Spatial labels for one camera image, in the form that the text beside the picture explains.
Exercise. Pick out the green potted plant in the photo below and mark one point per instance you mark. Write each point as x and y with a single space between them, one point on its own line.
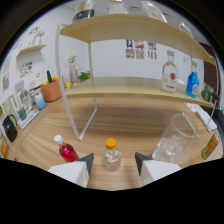
84 76

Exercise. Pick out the blue liquid bottle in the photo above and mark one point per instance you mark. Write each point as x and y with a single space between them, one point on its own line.
192 83

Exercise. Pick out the yellow drink can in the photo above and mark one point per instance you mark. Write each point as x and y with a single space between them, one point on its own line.
210 146

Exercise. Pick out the orange printed menu sheet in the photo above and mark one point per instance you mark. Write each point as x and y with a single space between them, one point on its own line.
194 107

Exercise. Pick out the white frame wooden two-tier shelf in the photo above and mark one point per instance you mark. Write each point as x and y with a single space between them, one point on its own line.
133 88

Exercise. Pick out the clear bottle with orange cap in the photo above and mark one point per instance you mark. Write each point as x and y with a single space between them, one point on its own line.
112 158

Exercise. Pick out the white figure on wall shelf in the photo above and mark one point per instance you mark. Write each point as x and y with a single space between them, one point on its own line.
37 36

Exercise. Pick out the light blue cup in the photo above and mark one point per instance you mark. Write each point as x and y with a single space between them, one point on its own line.
40 101

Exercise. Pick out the glass jar with wooden lid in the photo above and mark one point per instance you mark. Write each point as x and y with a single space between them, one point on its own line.
117 7

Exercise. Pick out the blue wall poster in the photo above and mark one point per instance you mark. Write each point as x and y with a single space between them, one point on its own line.
129 49

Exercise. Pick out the clear bottle with green cap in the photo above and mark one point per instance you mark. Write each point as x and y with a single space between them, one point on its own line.
185 29

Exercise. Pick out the white picture frame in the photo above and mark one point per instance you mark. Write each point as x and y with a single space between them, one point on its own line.
24 100

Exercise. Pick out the wooden wall shelf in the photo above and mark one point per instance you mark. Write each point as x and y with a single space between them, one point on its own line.
30 50

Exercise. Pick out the clear bottle with red label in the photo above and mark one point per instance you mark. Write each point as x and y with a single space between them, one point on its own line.
169 76

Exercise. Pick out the clear glass cup with ice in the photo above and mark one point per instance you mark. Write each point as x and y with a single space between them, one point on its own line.
173 143

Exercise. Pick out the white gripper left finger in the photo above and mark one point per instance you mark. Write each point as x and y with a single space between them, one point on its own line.
71 171

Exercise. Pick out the large white bottle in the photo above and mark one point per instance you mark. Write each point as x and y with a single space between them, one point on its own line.
153 11

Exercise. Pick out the black and white can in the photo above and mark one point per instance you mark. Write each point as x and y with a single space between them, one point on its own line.
83 13

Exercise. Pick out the white tray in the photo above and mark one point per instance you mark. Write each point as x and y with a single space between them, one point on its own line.
29 119

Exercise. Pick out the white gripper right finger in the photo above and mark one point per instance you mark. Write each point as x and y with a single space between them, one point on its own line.
158 169

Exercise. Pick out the teal cup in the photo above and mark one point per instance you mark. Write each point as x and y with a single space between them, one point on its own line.
22 114

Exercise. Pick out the small red liquid bottle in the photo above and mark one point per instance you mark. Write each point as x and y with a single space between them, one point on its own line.
68 152

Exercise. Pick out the multicolour wall poster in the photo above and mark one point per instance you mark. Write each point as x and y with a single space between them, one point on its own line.
152 50

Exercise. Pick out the dark wooden muddler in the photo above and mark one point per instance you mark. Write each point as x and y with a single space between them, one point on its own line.
215 96

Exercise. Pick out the black kettle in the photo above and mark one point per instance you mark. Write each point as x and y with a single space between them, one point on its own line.
10 130

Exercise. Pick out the white flower in vase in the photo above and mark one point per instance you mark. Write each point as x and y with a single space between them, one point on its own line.
72 61

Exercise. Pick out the orange storage basket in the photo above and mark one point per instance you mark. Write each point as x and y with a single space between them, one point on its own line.
51 92

